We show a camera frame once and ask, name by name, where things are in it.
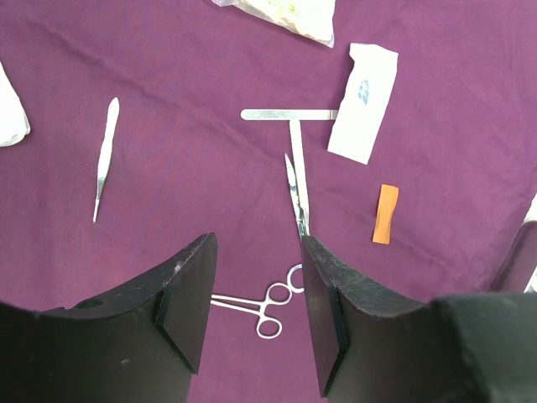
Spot steel surgical scissors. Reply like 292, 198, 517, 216
284, 154, 304, 294

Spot white gauze pad upper left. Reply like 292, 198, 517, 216
0, 65, 31, 147

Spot steel scalpel handle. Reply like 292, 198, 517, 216
92, 97, 120, 222

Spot purple cloth mat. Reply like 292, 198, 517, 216
1, 1, 536, 402

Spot stainless steel tray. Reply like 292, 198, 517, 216
490, 201, 536, 293

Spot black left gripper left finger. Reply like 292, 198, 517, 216
1, 233, 217, 402

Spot green gauze bag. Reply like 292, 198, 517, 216
213, 0, 336, 48

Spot steel forceps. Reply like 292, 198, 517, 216
211, 282, 293, 340

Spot flat steel retractor bar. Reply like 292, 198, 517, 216
240, 109, 338, 237

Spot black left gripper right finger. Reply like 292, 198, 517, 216
302, 236, 536, 402

